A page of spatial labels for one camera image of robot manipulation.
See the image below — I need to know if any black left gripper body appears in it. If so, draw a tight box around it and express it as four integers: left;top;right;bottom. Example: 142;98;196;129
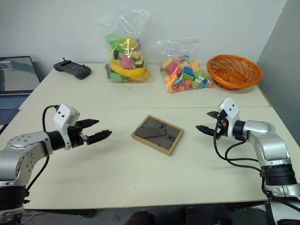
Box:
67;124;89;149

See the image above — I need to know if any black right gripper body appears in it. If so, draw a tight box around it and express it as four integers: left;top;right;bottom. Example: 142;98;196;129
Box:
214;110;229;141

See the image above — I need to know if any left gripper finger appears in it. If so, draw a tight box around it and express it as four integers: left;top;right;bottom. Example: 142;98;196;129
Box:
78;119;100;130
87;128;113;145

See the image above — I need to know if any laptop computer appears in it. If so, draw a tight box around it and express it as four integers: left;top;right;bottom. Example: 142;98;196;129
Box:
0;55;41;125

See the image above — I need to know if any orange wicker basket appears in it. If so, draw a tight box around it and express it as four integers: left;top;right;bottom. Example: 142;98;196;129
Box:
206;54;264;91

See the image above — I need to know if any clear bag of colourful bricks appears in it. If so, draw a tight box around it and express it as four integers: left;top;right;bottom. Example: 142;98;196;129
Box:
151;37;215;94

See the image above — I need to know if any black handheld controller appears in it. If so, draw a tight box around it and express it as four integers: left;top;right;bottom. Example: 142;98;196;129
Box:
52;58;92;81

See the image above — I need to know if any clear bag of foam toys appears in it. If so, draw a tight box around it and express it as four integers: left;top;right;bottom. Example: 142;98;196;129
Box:
97;8;152;83

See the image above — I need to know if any grey partition panel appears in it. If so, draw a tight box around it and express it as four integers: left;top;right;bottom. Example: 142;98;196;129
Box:
256;0;300;113

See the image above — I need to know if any dark rounded shape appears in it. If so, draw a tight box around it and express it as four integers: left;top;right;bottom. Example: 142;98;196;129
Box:
129;210;156;225

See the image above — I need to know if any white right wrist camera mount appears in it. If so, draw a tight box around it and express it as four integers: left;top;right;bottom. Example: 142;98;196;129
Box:
217;97;240;138

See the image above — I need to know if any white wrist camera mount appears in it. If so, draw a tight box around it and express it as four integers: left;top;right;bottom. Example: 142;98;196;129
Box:
217;97;240;138
52;103;81;151

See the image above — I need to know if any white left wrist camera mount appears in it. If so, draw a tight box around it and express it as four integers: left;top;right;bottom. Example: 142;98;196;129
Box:
52;103;81;151

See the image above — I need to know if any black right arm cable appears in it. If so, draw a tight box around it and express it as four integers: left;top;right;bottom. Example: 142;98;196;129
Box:
212;126;272;200

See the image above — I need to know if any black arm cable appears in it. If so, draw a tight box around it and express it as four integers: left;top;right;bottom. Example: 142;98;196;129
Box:
212;126;272;200
25;105;60;192

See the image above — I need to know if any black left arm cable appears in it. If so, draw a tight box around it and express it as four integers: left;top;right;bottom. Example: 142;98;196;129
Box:
25;105;60;192

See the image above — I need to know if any wooden picture frame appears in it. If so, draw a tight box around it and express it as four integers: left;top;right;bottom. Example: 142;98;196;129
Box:
130;114;185;157

